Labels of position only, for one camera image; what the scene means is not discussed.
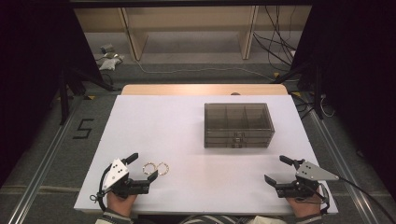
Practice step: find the light wooden shelf unit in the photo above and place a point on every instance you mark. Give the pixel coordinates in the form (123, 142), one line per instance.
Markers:
(137, 37)

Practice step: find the person's left hand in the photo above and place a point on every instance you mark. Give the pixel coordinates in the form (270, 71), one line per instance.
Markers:
(120, 203)

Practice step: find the light wooden table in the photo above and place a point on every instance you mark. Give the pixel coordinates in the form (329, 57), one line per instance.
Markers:
(186, 89)

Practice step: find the white bag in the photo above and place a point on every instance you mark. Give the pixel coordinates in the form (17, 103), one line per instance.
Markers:
(109, 63)

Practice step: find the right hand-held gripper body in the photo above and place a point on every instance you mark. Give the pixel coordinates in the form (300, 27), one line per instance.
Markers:
(311, 171)

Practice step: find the dark transparent drawer box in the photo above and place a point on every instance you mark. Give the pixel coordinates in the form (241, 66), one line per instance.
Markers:
(238, 123)

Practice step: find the white table board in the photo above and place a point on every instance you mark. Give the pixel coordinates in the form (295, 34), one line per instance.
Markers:
(193, 174)

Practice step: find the dark curtain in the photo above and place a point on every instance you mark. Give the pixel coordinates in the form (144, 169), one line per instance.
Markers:
(31, 77)
(358, 77)

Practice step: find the person's striped clothing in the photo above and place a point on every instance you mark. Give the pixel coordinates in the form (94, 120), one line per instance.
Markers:
(218, 219)

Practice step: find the black metal stand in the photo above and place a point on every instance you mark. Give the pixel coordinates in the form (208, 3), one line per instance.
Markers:
(317, 90)
(64, 96)

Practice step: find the small grey box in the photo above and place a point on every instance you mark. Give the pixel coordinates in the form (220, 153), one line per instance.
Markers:
(106, 48)

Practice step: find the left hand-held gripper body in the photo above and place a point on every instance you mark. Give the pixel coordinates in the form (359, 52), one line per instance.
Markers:
(115, 174)

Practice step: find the person's right hand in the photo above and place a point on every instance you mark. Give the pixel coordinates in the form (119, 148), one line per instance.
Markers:
(303, 207)

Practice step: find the metal floor rail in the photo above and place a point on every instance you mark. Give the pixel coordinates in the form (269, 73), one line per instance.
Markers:
(345, 174)
(40, 171)

